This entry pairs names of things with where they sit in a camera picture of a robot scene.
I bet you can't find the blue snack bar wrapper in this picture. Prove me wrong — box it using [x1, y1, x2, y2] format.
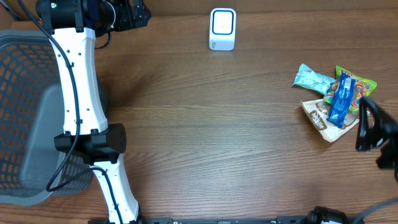
[327, 73, 356, 128]

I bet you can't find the green snack bag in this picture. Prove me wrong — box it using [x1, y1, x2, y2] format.
[323, 65, 377, 114]

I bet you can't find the beige cookie snack bag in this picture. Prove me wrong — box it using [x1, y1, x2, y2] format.
[301, 99, 359, 142]

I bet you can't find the light blue snack packet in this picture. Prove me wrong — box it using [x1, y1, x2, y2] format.
[293, 63, 336, 95]

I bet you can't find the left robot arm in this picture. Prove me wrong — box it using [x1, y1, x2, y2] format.
[36, 0, 151, 223]

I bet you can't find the white barcode scanner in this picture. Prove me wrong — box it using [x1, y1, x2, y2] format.
[209, 7, 236, 51]

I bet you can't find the grey plastic shopping basket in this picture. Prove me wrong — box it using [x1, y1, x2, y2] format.
[1, 30, 91, 206]

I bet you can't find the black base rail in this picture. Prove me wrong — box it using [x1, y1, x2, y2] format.
[88, 216, 312, 224]

